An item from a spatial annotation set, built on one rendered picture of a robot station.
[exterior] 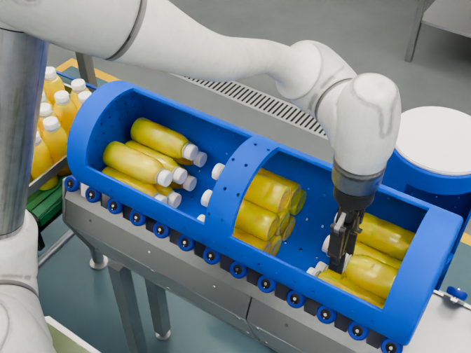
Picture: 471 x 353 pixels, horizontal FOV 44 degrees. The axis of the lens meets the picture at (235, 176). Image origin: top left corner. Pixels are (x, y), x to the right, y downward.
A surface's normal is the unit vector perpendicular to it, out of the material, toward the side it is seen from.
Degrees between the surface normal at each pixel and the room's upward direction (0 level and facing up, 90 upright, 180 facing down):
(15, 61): 89
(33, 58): 98
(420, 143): 0
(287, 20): 0
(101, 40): 103
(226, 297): 70
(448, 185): 90
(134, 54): 114
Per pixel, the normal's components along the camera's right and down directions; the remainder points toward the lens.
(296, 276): -0.53, 0.56
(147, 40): 0.57, 0.60
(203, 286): -0.50, 0.33
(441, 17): 0.00, -0.71
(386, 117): 0.40, 0.45
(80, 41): 0.08, 0.90
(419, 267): -0.29, -0.25
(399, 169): -0.87, 0.34
